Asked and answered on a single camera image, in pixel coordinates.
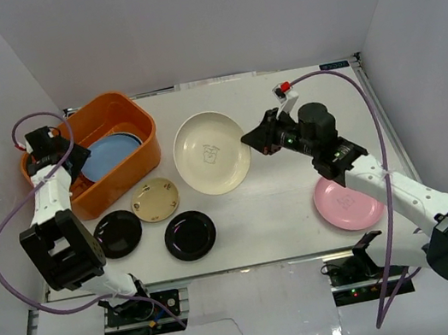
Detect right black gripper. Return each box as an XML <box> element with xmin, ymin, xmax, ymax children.
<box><xmin>238</xmin><ymin>102</ymin><xmax>320</xmax><ymax>170</ymax></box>

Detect blue plastic plate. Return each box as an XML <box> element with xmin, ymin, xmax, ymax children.
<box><xmin>81</xmin><ymin>132</ymin><xmax>142</xmax><ymax>183</ymax></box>

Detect cream white plate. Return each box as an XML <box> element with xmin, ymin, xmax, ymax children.
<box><xmin>173</xmin><ymin>111</ymin><xmax>251</xmax><ymax>196</ymax></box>

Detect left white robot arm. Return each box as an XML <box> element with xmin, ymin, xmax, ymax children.
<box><xmin>19</xmin><ymin>126</ymin><xmax>154</xmax><ymax>320</ymax></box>

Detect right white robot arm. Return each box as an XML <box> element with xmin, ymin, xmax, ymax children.
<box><xmin>241</xmin><ymin>103</ymin><xmax>448</xmax><ymax>281</ymax></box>

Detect orange plastic bin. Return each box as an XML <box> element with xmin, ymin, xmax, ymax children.
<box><xmin>9</xmin><ymin>85</ymin><xmax>172</xmax><ymax>232</ymax></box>

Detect black plate left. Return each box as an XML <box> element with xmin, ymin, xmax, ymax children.
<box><xmin>93</xmin><ymin>210</ymin><xmax>143</xmax><ymax>260</ymax></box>

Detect black plate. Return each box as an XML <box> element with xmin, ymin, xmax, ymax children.
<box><xmin>93</xmin><ymin>210</ymin><xmax>143</xmax><ymax>260</ymax></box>
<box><xmin>164</xmin><ymin>210</ymin><xmax>217</xmax><ymax>262</ymax></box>

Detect beige small plate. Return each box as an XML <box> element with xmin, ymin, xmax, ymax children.
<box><xmin>131</xmin><ymin>177</ymin><xmax>180</xmax><ymax>223</ymax></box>

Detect white paper sheets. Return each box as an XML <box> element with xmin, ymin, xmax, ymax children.
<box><xmin>174</xmin><ymin>71</ymin><xmax>257</xmax><ymax>91</ymax></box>

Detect blue label sticker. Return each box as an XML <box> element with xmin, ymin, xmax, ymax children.
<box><xmin>319</xmin><ymin>60</ymin><xmax>350</xmax><ymax>71</ymax></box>

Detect pink plastic plate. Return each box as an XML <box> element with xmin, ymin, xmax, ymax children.
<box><xmin>313</xmin><ymin>178</ymin><xmax>386</xmax><ymax>231</ymax></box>

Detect black plate centre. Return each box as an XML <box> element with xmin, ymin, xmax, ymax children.
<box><xmin>164</xmin><ymin>210</ymin><xmax>217</xmax><ymax>262</ymax></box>

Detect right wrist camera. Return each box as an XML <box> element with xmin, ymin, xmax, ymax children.
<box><xmin>272</xmin><ymin>81</ymin><xmax>299</xmax><ymax>117</ymax></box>

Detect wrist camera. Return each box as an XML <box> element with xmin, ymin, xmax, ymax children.
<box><xmin>272</xmin><ymin>81</ymin><xmax>299</xmax><ymax>117</ymax></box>
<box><xmin>14</xmin><ymin>140</ymin><xmax>33</xmax><ymax>153</ymax></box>

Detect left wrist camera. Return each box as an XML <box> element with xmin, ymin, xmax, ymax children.
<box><xmin>14</xmin><ymin>140</ymin><xmax>33</xmax><ymax>153</ymax></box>

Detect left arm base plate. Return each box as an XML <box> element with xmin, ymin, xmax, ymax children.
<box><xmin>97</xmin><ymin>289</ymin><xmax>187</xmax><ymax>335</ymax></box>

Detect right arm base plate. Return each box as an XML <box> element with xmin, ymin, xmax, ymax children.
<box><xmin>318</xmin><ymin>245</ymin><xmax>416</xmax><ymax>309</ymax></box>

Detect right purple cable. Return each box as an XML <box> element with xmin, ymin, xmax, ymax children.
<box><xmin>288</xmin><ymin>59</ymin><xmax>430</xmax><ymax>335</ymax></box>

